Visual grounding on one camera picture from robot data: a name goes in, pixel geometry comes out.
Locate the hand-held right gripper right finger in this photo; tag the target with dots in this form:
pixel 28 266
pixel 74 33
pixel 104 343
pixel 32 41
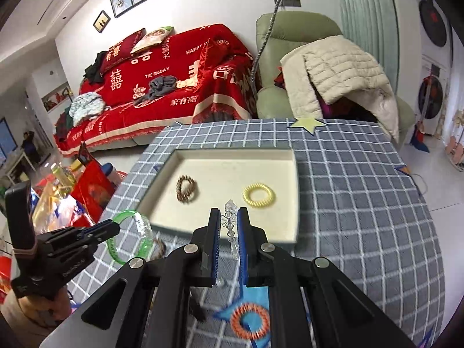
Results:
pixel 242 250

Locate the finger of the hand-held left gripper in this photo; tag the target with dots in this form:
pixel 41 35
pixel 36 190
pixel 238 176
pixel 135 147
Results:
pixel 103 227
pixel 96 242

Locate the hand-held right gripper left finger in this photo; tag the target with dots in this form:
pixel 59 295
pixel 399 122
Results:
pixel 216 246

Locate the green translucent bangle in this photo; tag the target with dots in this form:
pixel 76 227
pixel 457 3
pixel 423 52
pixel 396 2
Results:
pixel 147 232

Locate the cream tray with grey rim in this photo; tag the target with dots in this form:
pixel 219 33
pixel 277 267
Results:
pixel 217 166

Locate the red gift bag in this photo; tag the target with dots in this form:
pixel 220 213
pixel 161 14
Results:
pixel 92 192

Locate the clear plastic bag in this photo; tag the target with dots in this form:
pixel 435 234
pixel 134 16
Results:
pixel 58 210

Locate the blue lidded container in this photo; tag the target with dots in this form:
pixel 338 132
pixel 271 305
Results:
pixel 110 174

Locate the yellow oil bottle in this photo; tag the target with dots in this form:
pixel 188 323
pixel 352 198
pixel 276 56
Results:
pixel 63 181

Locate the white side table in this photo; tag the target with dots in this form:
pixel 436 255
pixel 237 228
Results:
pixel 16 163

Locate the grey checked tablecloth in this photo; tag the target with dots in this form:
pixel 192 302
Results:
pixel 344 188

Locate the white teal patterned cloth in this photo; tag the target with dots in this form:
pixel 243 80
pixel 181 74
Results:
pixel 85 107

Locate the green armchair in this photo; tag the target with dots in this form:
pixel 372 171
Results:
pixel 275 101

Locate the grey crumpled cloth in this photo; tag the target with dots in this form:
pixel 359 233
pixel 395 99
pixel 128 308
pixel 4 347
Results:
pixel 159 85

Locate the dark clothes pile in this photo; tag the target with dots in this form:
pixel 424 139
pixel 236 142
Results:
pixel 95 70

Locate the small cream cloth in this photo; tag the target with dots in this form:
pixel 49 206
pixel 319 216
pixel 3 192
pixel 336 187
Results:
pixel 186 83

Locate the purple cloth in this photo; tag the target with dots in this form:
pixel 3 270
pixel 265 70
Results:
pixel 331 108

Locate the red embroidered pillow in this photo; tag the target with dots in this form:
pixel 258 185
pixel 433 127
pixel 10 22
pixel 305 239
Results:
pixel 119 50

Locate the red printed sofa cover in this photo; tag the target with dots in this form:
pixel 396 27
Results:
pixel 181 61

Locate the red satin cushion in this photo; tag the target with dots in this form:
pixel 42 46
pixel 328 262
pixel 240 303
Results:
pixel 212 61

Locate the photo printed pillow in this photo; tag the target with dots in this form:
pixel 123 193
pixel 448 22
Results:
pixel 150 40

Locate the beige down jacket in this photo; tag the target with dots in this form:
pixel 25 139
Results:
pixel 337 65

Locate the grey gooseneck holder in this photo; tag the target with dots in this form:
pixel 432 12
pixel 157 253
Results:
pixel 268 36

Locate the pink beige ornament stand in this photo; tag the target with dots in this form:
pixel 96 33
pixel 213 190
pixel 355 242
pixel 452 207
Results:
pixel 455 141

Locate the white front-load washer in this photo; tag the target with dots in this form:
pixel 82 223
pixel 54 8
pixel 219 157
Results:
pixel 433 21
pixel 431 94

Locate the teal curtain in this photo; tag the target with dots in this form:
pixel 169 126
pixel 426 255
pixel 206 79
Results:
pixel 362 14

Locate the small black picture frame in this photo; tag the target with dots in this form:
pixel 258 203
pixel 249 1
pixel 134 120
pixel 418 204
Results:
pixel 101 21

